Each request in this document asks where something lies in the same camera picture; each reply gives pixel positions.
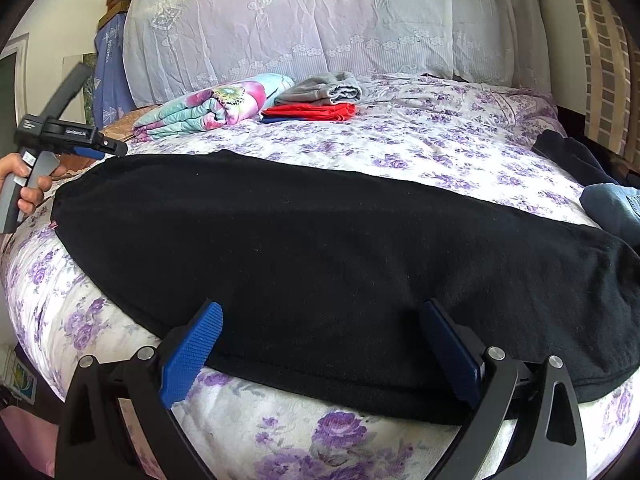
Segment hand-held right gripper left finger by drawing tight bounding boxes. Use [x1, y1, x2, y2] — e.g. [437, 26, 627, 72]
[56, 301, 224, 480]

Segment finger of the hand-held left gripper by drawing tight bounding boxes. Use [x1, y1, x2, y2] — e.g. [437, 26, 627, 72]
[42, 63, 94, 121]
[75, 135, 129, 159]

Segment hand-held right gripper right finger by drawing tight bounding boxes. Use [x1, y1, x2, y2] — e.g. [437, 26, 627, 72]
[419, 299, 587, 480]

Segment black pants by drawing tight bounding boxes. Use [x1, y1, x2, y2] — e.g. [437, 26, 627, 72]
[51, 149, 640, 425]

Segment person's left hand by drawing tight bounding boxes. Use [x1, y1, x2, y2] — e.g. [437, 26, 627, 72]
[0, 152, 67, 216]

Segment orange brown pillow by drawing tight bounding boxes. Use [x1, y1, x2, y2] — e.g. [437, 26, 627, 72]
[52, 105, 166, 181]

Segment blue patterned cloth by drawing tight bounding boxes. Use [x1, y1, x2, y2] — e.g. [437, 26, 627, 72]
[92, 10, 137, 130]

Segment folded floral quilt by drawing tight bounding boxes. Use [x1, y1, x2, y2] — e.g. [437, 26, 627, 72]
[132, 73, 296, 143]

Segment colourful printed box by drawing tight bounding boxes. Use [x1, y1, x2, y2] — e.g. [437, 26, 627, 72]
[0, 344, 39, 406]

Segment pink cloth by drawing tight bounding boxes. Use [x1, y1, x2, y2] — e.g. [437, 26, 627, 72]
[0, 405, 61, 480]

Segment folded red garment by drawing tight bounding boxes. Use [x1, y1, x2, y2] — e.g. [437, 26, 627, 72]
[261, 102, 360, 123]

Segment bed with purple floral sheet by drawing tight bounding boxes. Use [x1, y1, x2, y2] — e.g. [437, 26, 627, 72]
[0, 72, 640, 480]

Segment folded grey garment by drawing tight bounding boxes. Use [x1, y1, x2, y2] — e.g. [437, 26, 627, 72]
[274, 72, 362, 107]

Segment blue denim jeans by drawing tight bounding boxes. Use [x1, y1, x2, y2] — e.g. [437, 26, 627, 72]
[580, 183, 640, 248]

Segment lace-covered headboard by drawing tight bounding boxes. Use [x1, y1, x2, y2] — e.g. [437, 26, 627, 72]
[122, 0, 551, 111]

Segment beige checked curtain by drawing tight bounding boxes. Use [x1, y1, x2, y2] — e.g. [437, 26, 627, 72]
[565, 0, 640, 156]

